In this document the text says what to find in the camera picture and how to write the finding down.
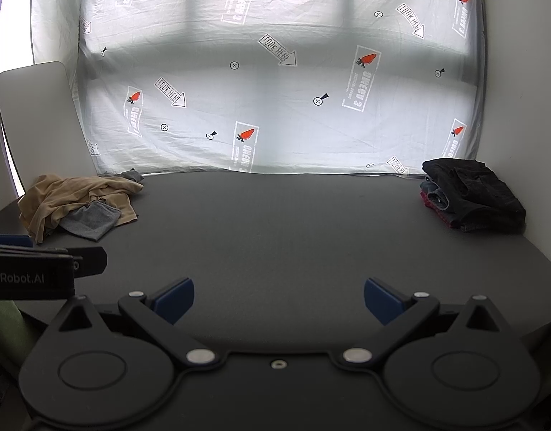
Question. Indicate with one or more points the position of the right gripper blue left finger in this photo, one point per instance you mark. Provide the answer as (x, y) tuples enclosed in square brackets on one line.
[(155, 316)]

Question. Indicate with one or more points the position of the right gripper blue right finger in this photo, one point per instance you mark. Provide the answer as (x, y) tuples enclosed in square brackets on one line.
[(401, 317)]

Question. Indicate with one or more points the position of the beige long sleeve shirt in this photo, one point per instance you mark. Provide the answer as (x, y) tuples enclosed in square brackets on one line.
[(52, 198)]

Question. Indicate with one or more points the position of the grey garment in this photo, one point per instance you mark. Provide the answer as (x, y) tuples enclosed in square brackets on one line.
[(104, 205)]

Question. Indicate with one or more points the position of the red folded garment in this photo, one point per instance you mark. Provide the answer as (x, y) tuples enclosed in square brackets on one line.
[(442, 215)]

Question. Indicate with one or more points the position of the blue denim folded garment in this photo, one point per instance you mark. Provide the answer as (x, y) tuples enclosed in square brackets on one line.
[(434, 195)]

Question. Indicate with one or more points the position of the black folded garment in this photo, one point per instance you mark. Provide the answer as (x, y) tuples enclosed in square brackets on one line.
[(479, 202)]

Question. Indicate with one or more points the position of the white leaning board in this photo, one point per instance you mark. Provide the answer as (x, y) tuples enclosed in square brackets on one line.
[(41, 125)]

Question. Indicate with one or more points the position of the white carrot print sheet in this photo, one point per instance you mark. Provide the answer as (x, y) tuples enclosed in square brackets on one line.
[(269, 86)]

